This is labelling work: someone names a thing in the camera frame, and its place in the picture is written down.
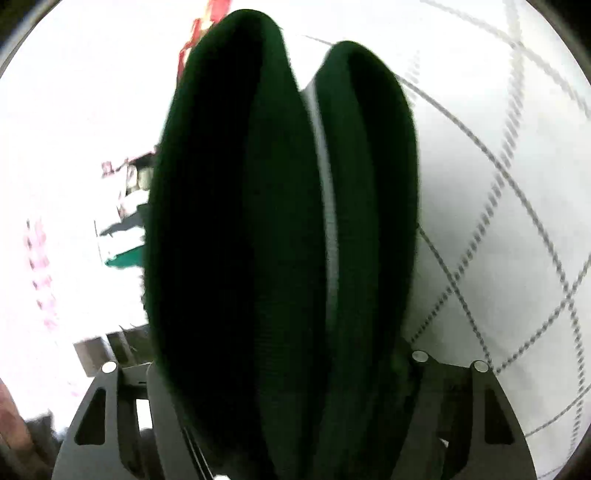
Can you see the red floral blanket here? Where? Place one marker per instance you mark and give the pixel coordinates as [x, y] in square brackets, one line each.
[212, 12]

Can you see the stack of folded clothes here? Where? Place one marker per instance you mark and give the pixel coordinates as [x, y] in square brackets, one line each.
[121, 214]

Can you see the green and cream varsity jacket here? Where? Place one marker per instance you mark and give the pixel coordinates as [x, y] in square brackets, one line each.
[279, 255]

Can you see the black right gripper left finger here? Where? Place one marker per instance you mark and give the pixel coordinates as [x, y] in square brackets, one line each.
[127, 427]

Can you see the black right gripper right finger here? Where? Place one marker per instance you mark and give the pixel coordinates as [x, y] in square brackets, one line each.
[454, 422]

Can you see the white quilted bed sheet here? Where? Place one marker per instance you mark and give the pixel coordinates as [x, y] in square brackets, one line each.
[502, 112]

